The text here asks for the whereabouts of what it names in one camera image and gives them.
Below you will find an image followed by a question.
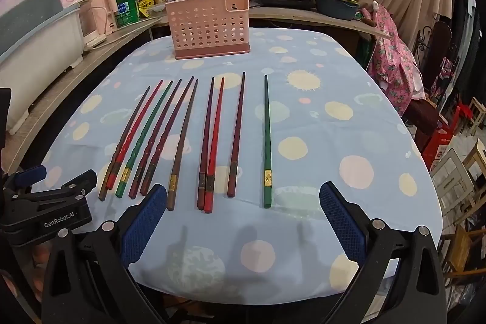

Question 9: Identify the dark red straight chopstick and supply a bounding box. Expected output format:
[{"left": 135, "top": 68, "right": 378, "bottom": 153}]
[{"left": 227, "top": 72, "right": 246, "bottom": 198}]

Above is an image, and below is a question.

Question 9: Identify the pink floral garment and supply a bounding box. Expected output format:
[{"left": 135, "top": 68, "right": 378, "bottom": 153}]
[{"left": 370, "top": 4, "right": 426, "bottom": 114}]

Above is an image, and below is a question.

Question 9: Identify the dark maroon chopstick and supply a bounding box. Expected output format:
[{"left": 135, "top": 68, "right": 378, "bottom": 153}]
[{"left": 197, "top": 77, "right": 215, "bottom": 211}]

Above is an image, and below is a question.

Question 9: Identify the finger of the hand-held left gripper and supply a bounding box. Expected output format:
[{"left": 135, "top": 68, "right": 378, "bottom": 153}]
[
  {"left": 8, "top": 169, "right": 98, "bottom": 213},
  {"left": 2, "top": 165, "right": 47, "bottom": 192}
]

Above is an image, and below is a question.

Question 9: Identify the black induction cooktop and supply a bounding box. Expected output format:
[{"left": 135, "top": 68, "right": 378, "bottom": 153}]
[{"left": 248, "top": 0, "right": 317, "bottom": 10}]

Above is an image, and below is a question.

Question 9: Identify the white tub with grey lid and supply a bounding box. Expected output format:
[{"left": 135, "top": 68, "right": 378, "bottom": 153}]
[{"left": 0, "top": 0, "right": 85, "bottom": 135}]

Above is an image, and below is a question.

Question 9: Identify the blue plastic basin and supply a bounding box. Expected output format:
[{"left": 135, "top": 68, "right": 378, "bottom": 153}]
[{"left": 314, "top": 0, "right": 361, "bottom": 21}]

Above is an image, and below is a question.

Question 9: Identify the pink kitchen appliance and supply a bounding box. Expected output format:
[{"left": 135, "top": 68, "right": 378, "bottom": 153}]
[{"left": 78, "top": 0, "right": 119, "bottom": 48}]

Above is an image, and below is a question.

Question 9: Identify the light blue dotted tablecloth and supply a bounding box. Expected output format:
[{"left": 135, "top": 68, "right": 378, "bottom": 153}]
[{"left": 28, "top": 27, "right": 445, "bottom": 305}]

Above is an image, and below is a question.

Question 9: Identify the brown chopstick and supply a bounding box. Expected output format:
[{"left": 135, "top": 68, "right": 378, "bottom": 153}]
[
  {"left": 166, "top": 79, "right": 199, "bottom": 211},
  {"left": 98, "top": 86, "right": 152, "bottom": 202}
]

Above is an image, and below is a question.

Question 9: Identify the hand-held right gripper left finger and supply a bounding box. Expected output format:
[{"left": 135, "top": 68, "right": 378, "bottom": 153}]
[{"left": 41, "top": 184, "right": 169, "bottom": 324}]

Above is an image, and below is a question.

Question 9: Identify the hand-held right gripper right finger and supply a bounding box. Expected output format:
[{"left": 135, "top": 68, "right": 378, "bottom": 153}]
[{"left": 319, "top": 182, "right": 448, "bottom": 324}]

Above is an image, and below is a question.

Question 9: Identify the pink perforated plastic basket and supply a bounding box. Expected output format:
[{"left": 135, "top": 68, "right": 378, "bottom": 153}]
[{"left": 165, "top": 0, "right": 252, "bottom": 60}]

